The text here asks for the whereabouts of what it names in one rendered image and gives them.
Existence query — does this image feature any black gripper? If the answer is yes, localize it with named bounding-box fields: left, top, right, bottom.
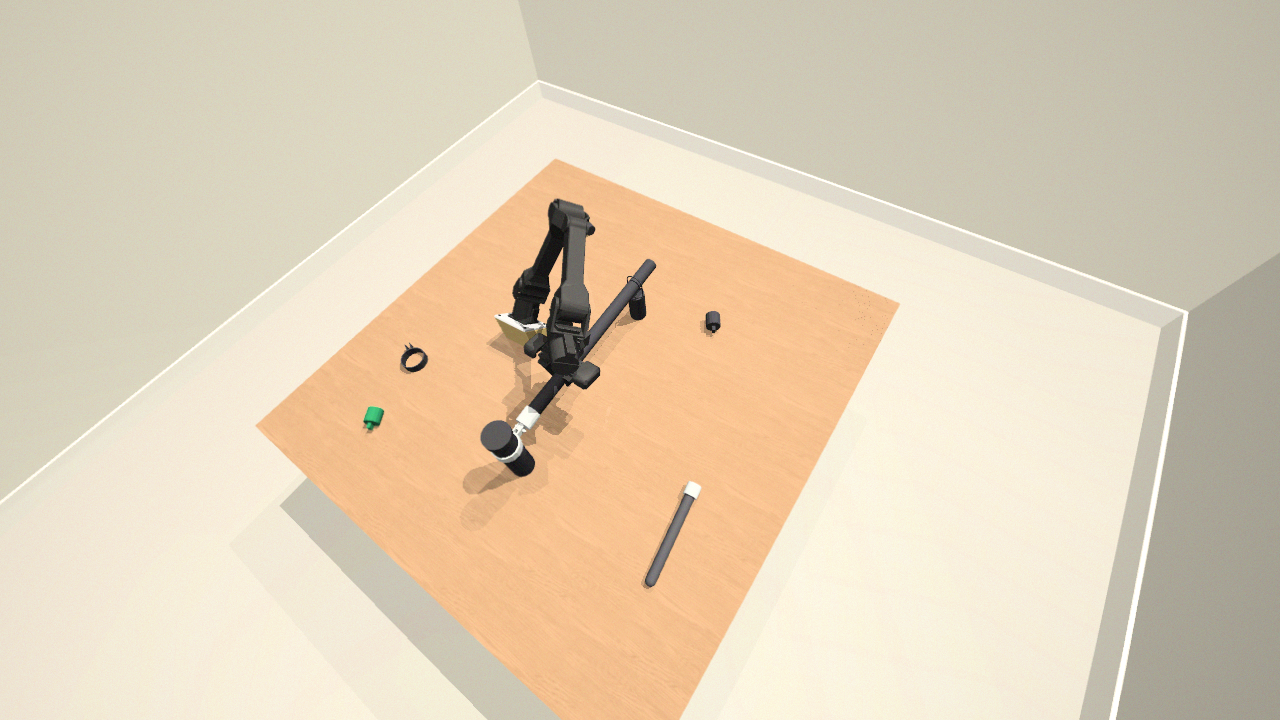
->
left=524, top=333, right=600, bottom=389

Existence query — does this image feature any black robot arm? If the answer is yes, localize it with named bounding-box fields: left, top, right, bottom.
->
left=507, top=199, right=591, bottom=375

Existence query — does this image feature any grey faceted cup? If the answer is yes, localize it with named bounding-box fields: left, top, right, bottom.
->
left=490, top=406, right=541, bottom=462

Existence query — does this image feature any black ring with two small tabs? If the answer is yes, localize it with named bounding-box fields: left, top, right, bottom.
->
left=401, top=343, right=428, bottom=372

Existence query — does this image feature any green stepped cylinder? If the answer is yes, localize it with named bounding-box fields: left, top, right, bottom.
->
left=364, top=407, right=384, bottom=430

